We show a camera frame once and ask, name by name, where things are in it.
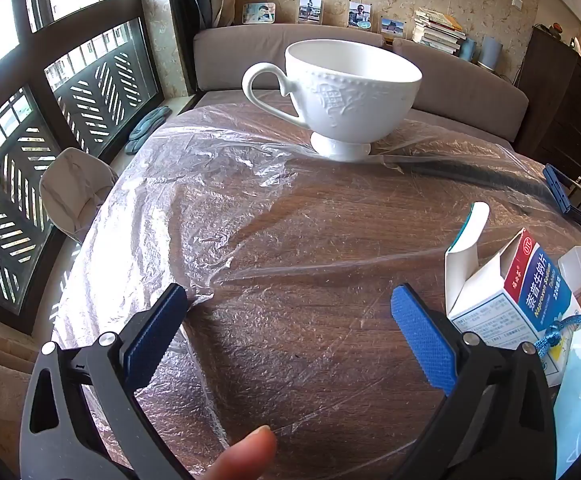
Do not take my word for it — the blue slipper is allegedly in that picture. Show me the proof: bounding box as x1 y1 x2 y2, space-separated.
129 106 171 140
124 130 154 155

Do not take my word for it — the dark wooden wardrobe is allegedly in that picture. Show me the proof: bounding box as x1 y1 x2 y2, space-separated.
515 25 581 181

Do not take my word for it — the white embossed cup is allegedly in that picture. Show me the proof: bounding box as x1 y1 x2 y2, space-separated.
242 39 423 162

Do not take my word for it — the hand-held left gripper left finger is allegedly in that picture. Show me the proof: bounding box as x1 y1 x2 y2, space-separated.
20 282 194 480

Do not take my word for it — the dark framed window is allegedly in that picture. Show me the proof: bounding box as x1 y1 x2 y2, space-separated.
0 0 166 336

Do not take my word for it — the patterned balcony railing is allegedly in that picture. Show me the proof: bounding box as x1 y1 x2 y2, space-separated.
0 20 164 306

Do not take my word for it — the white plastic box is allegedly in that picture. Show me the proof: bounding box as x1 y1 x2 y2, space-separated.
557 245 581 293

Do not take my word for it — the white blue red medicine box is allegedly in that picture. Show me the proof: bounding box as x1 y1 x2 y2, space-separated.
445 202 581 388

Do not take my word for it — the grey cylinder speaker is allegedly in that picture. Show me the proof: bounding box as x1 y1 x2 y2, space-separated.
478 35 503 68

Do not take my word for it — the upright standing figure photo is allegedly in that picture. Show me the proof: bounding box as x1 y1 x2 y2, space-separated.
298 0 324 25

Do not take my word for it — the beige chair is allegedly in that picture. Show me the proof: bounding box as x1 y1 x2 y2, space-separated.
39 147 118 243

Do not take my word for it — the person's left hand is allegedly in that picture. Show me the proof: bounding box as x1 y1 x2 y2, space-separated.
203 425 277 480

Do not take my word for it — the brown sofa back cushion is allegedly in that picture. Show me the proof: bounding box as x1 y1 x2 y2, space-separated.
193 24 386 96
393 39 529 143

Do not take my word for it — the upright portrait photo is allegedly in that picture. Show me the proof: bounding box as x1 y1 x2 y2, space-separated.
348 1 373 29

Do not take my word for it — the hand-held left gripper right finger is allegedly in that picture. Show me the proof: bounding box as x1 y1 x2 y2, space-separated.
389 282 556 480

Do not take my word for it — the dark curtain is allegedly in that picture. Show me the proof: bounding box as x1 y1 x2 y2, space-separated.
165 0 211 96

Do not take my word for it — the clear plastic sheet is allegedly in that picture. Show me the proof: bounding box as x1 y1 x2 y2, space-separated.
50 100 581 480

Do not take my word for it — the rounded photo frame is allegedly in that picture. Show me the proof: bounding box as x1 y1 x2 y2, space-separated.
242 2 276 25

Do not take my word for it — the stack of books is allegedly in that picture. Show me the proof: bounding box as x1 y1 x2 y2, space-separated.
411 7 467 56

